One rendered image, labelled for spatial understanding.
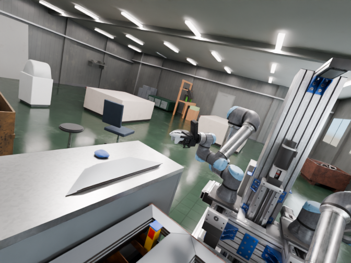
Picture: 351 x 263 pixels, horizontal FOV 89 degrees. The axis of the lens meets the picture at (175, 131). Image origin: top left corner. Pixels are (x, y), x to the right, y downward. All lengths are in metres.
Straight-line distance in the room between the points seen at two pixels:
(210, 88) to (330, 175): 7.90
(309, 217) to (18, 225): 1.44
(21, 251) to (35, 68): 5.76
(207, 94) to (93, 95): 7.66
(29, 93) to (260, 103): 10.68
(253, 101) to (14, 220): 11.48
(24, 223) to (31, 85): 5.66
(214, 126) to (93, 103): 4.45
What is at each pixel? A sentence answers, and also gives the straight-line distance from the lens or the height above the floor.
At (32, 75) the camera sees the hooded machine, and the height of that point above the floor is 0.86.
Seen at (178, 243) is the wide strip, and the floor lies 0.86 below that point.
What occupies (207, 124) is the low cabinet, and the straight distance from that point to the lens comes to 7.04.
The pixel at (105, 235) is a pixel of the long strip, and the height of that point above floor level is 0.86.
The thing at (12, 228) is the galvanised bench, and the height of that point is 1.05.
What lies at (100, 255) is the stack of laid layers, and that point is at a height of 0.84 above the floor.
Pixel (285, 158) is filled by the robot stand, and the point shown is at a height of 1.45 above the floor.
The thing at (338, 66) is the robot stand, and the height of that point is 1.99.
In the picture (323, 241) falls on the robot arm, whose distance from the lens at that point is 0.90.
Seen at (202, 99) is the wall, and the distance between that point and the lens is 12.31.
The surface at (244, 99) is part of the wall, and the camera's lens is 11.80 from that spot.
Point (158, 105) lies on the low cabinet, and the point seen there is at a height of 0.20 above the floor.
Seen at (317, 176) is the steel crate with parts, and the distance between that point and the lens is 7.24.
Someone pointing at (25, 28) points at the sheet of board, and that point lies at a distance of 11.16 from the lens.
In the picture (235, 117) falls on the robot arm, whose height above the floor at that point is 1.61.
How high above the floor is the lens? 1.69
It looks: 14 degrees down
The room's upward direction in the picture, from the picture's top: 17 degrees clockwise
